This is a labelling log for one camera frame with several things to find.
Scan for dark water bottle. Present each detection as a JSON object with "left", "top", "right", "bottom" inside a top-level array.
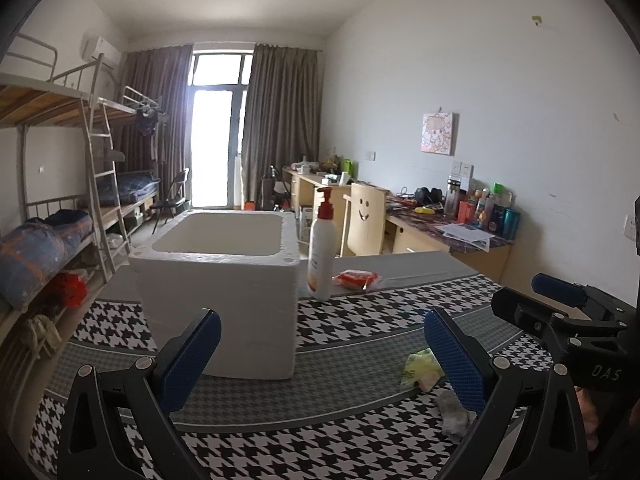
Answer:
[{"left": 444, "top": 175, "right": 464, "bottom": 219}]

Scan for desk with dark patterned top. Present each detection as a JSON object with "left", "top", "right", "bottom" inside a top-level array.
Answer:
[{"left": 382, "top": 199, "right": 516, "bottom": 287}]

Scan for white air conditioner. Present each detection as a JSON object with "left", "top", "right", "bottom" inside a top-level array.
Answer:
[{"left": 80, "top": 35, "right": 121, "bottom": 69}]

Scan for red plastic bag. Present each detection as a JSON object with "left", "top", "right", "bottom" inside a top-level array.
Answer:
[{"left": 52, "top": 270, "right": 89, "bottom": 309}]

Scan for brown curtain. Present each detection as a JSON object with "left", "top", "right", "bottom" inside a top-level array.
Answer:
[
  {"left": 117, "top": 43, "right": 194, "bottom": 212},
  {"left": 242, "top": 43, "right": 324, "bottom": 212}
]

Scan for cartoon wall poster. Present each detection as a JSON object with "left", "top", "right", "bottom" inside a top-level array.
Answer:
[{"left": 420, "top": 109, "right": 459, "bottom": 157}]

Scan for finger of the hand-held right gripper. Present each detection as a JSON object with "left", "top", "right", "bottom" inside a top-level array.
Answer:
[
  {"left": 491, "top": 287, "right": 561, "bottom": 336},
  {"left": 531, "top": 272, "right": 590, "bottom": 308}
]

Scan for white and green box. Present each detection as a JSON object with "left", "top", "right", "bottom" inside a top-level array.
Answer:
[{"left": 298, "top": 204, "right": 315, "bottom": 241}]

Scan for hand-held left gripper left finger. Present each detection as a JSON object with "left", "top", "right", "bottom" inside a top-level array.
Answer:
[{"left": 57, "top": 307, "right": 223, "bottom": 480}]

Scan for folded dark blue quilt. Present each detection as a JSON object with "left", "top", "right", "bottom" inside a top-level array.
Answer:
[{"left": 97, "top": 169, "right": 159, "bottom": 206}]

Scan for row of toiletry bottles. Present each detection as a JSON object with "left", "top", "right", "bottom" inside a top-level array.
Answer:
[{"left": 457, "top": 182, "right": 521, "bottom": 240}]

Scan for wooden chair with smiley face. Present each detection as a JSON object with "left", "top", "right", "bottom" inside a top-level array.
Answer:
[{"left": 339, "top": 182, "right": 391, "bottom": 259}]

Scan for grey sock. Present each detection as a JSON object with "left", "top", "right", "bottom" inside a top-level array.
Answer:
[{"left": 433, "top": 388, "right": 479, "bottom": 436}]

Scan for dark hanging clothes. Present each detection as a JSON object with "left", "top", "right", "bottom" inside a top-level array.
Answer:
[{"left": 134, "top": 107, "right": 169, "bottom": 162}]

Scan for houndstooth printed blanket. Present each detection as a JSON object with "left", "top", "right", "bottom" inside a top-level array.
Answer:
[{"left": 27, "top": 251, "right": 601, "bottom": 480}]

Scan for black headphones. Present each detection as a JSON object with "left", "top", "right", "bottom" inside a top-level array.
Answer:
[{"left": 414, "top": 185, "right": 444, "bottom": 206}]

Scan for grey metal bed ladder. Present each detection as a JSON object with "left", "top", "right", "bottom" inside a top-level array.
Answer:
[{"left": 80, "top": 52, "right": 132, "bottom": 272}]

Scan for pale yellow cloth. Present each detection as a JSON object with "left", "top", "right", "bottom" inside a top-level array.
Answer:
[{"left": 20, "top": 314, "right": 62, "bottom": 362}]

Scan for red packet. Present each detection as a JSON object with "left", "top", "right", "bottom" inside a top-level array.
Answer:
[{"left": 332, "top": 268, "right": 381, "bottom": 292}]

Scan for blue plaid quilt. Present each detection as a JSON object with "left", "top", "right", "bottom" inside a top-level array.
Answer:
[{"left": 0, "top": 208, "right": 94, "bottom": 312}]

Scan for person's right hand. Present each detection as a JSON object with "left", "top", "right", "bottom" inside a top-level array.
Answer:
[{"left": 575, "top": 386, "right": 602, "bottom": 453}]

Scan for glass balcony door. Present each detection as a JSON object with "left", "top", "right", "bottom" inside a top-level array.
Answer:
[{"left": 189, "top": 49, "right": 254, "bottom": 209}]

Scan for white foam box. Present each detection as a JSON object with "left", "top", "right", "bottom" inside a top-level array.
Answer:
[{"left": 128, "top": 209, "right": 302, "bottom": 381}]

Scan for white paper sheets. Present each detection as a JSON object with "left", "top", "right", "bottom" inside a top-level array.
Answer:
[{"left": 433, "top": 222, "right": 494, "bottom": 252}]

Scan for white pump lotion bottle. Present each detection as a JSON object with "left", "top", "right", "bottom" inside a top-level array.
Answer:
[{"left": 305, "top": 187, "right": 337, "bottom": 301}]

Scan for black folding chair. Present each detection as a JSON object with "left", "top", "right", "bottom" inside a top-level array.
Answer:
[{"left": 148, "top": 167, "right": 191, "bottom": 227}]

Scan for yellow-green packet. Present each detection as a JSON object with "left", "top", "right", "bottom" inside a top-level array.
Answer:
[{"left": 402, "top": 348, "right": 445, "bottom": 392}]

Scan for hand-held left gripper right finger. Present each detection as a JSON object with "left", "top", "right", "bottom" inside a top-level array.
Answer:
[{"left": 424, "top": 307, "right": 588, "bottom": 480}]

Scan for grey metal bunk bed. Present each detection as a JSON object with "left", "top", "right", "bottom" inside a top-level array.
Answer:
[
  {"left": 102, "top": 85, "right": 167, "bottom": 222},
  {"left": 0, "top": 33, "right": 132, "bottom": 321}
]

